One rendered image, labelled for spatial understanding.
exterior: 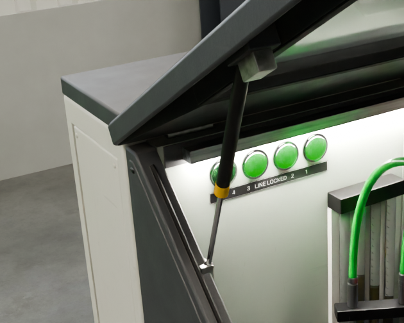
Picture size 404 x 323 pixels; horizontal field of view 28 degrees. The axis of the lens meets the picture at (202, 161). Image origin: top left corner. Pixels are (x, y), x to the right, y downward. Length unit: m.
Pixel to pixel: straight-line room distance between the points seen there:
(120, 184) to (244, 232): 0.23
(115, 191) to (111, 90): 0.17
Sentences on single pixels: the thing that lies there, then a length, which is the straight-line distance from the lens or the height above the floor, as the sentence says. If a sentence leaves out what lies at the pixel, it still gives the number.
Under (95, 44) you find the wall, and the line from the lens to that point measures 5.07.
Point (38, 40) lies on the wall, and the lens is 4.96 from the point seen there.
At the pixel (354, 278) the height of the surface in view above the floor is 1.16.
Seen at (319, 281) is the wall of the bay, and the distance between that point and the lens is 1.50.
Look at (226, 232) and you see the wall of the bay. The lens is 1.34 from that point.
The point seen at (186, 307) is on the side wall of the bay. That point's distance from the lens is 1.18.
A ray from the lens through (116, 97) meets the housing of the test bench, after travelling 1.32.
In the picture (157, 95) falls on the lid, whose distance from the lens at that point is 1.03.
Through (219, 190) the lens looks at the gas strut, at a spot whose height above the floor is 1.46.
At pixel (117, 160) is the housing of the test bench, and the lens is 1.29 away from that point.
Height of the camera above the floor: 1.88
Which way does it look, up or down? 22 degrees down
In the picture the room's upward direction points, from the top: 4 degrees counter-clockwise
